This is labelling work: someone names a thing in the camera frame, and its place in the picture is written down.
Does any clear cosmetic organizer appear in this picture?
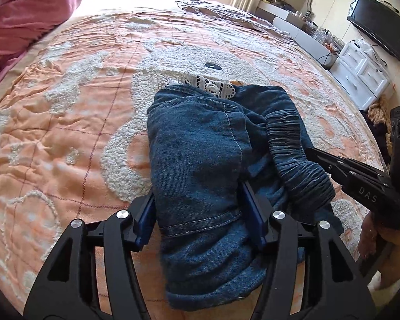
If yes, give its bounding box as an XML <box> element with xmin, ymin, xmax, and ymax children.
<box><xmin>300</xmin><ymin>10</ymin><xmax>345</xmax><ymax>50</ymax></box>

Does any black flat screen television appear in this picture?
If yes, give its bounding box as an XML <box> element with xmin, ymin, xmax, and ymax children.
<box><xmin>347</xmin><ymin>0</ymin><xmax>400</xmax><ymax>61</ymax></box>

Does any white dresser with drawers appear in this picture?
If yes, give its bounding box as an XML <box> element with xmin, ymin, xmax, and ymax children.
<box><xmin>330</xmin><ymin>42</ymin><xmax>392</xmax><ymax>110</ymax></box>

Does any pink duvet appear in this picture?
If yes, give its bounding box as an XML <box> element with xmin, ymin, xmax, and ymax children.
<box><xmin>0</xmin><ymin>0</ymin><xmax>87</xmax><ymax>104</ymax></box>

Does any person's right hand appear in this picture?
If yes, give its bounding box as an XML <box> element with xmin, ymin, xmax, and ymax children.
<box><xmin>358</xmin><ymin>213</ymin><xmax>400</xmax><ymax>290</ymax></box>

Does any beige knit clothes heap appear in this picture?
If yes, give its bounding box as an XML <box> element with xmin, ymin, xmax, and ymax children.
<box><xmin>360</xmin><ymin>95</ymin><xmax>392</xmax><ymax>154</ymax></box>

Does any white plastic bag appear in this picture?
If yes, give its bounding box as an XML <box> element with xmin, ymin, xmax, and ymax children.
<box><xmin>348</xmin><ymin>38</ymin><xmax>375</xmax><ymax>55</ymax></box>

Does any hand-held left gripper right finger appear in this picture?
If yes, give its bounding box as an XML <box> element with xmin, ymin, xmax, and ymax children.
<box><xmin>242</xmin><ymin>182</ymin><xmax>377</xmax><ymax>320</ymax></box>

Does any orange white tufted blanket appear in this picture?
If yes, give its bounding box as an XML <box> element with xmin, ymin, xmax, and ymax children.
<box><xmin>0</xmin><ymin>0</ymin><xmax>387</xmax><ymax>317</ymax></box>

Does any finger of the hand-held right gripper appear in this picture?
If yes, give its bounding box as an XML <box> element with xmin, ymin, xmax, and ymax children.
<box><xmin>306</xmin><ymin>147</ymin><xmax>400</xmax><ymax>213</ymax></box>

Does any black cable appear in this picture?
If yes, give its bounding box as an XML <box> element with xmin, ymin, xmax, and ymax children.
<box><xmin>317</xmin><ymin>45</ymin><xmax>341</xmax><ymax>65</ymax></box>

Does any blue denim pants lace trim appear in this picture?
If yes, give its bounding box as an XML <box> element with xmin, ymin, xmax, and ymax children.
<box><xmin>147</xmin><ymin>73</ymin><xmax>344</xmax><ymax>310</ymax></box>

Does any grey quilted blanket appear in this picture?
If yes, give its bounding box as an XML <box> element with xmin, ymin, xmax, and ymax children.
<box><xmin>175</xmin><ymin>0</ymin><xmax>297</xmax><ymax>44</ymax></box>

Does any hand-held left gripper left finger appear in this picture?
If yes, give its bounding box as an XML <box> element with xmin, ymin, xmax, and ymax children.
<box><xmin>23</xmin><ymin>191</ymin><xmax>158</xmax><ymax>320</ymax></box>

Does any white low desk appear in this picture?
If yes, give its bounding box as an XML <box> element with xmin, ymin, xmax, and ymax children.
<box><xmin>255</xmin><ymin>0</ymin><xmax>341</xmax><ymax>70</ymax></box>

